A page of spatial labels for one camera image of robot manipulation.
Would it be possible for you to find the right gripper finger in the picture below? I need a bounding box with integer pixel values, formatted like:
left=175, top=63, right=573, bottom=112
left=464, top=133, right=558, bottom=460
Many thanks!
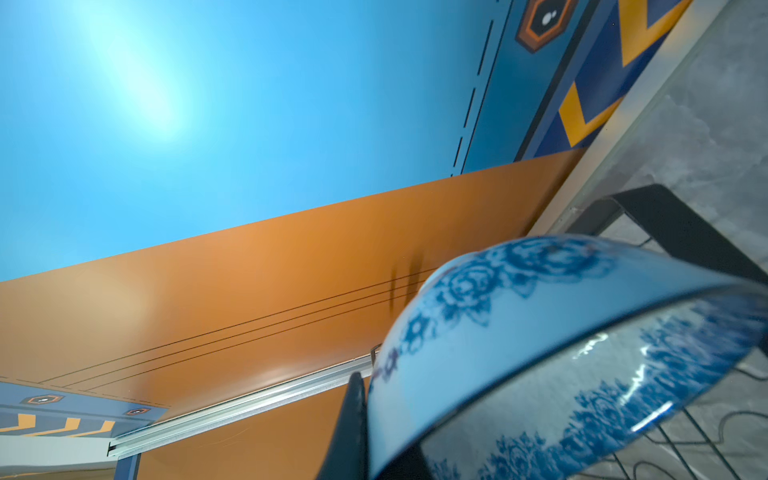
left=316, top=372, right=368, bottom=480

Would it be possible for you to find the blue floral white bowl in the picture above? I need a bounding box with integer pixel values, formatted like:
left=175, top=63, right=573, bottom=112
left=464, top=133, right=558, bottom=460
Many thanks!
left=367, top=235, right=767, bottom=479

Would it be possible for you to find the black wire dish rack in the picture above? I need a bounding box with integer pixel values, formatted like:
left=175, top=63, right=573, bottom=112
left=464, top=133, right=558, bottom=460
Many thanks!
left=567, top=185, right=767, bottom=479

